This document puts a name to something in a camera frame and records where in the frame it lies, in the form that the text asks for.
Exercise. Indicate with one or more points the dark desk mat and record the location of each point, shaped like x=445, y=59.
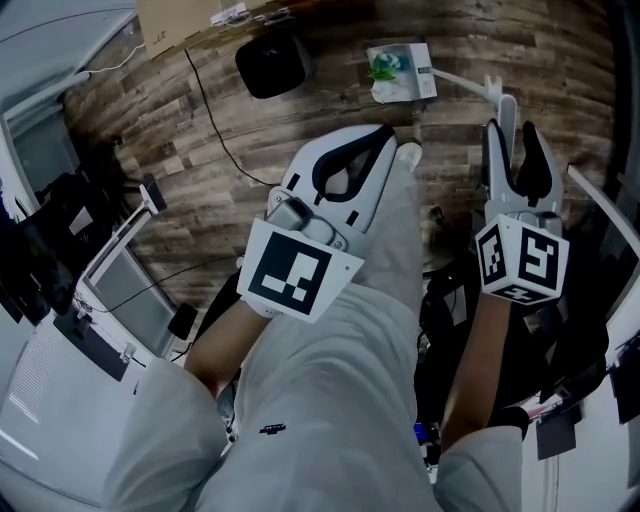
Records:
x=105, y=355

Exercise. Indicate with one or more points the person's left forearm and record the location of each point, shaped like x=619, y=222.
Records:
x=225, y=345

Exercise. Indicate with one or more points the black waste bin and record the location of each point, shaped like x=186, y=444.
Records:
x=270, y=65

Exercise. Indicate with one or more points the person's right forearm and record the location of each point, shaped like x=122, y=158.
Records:
x=475, y=360

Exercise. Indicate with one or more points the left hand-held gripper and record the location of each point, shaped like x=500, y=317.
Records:
x=290, y=270

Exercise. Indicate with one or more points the person's white left shoe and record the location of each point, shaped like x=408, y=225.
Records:
x=339, y=181

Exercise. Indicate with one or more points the person's white shoe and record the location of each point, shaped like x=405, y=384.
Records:
x=339, y=181
x=409, y=156

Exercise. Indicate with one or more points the person's white right shoe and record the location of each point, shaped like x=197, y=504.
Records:
x=409, y=156

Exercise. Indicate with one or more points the white wristwatch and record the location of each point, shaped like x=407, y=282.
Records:
x=260, y=307

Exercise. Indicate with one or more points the large brown cardboard box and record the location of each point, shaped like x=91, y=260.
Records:
x=170, y=25

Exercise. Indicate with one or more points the small white gadget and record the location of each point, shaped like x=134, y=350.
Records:
x=227, y=15
x=280, y=19

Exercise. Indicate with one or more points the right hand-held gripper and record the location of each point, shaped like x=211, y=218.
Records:
x=535, y=260

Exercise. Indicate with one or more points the person's light trousers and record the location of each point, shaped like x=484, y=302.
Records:
x=395, y=225

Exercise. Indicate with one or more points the black power adapter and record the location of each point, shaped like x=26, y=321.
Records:
x=182, y=320

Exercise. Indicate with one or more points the person's white shirt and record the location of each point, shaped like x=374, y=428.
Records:
x=325, y=400

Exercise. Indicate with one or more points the black square pad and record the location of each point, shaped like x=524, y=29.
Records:
x=555, y=437

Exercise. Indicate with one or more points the small blue-lit device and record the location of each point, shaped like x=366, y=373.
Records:
x=422, y=432

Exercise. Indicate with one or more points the white desk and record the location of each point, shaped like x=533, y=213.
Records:
x=20, y=170
x=60, y=390
x=600, y=475

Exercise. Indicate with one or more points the white broom black bristles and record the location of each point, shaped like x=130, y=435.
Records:
x=155, y=192

